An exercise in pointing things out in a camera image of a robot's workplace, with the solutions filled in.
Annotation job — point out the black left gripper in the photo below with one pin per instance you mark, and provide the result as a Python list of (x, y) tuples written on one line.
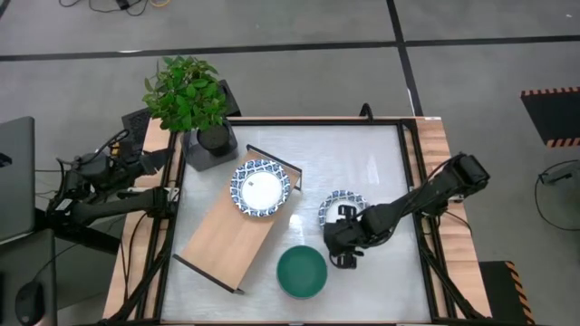
[(131, 165)]

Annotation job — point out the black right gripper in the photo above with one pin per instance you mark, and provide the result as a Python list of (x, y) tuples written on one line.
[(342, 235)]

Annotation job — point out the blue patterned paper bowl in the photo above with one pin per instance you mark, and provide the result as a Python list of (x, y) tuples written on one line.
[(333, 199), (260, 189)]

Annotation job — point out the green plastic bowl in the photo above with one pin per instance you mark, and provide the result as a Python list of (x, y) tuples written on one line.
[(302, 271)]

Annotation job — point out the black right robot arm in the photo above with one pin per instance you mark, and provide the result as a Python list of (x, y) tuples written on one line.
[(430, 190)]

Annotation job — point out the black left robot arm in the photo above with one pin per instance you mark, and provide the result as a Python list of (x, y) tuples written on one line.
[(113, 206)]

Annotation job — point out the grey square pot base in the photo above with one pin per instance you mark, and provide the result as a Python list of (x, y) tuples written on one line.
[(195, 156)]

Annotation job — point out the yellow connector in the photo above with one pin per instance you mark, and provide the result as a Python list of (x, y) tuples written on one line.
[(115, 147)]

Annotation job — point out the black round plant pot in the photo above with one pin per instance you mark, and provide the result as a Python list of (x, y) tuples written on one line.
[(214, 138)]

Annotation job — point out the green leafy plant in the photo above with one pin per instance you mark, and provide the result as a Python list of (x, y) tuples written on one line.
[(186, 93)]

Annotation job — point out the grey laptop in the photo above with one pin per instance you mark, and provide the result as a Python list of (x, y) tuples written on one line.
[(18, 190)]

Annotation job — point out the black power adapter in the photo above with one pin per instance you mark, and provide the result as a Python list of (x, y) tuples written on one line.
[(122, 3)]

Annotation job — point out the small black hazard-striped mat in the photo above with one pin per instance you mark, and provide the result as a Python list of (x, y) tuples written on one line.
[(500, 290)]

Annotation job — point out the black desk pad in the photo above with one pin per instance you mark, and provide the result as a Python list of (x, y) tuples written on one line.
[(22, 258)]

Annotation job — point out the black computer mouse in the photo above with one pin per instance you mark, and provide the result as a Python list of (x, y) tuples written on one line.
[(29, 303)]

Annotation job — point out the grey floor device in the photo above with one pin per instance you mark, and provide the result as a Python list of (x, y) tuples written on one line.
[(559, 174)]

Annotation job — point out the large black hazard-striped mat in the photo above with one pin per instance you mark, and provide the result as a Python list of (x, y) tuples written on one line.
[(555, 115)]

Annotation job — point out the black aluminium table frame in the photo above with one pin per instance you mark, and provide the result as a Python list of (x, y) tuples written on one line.
[(317, 121)]

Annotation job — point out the black curved bracket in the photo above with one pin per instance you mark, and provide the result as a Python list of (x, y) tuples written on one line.
[(366, 112)]

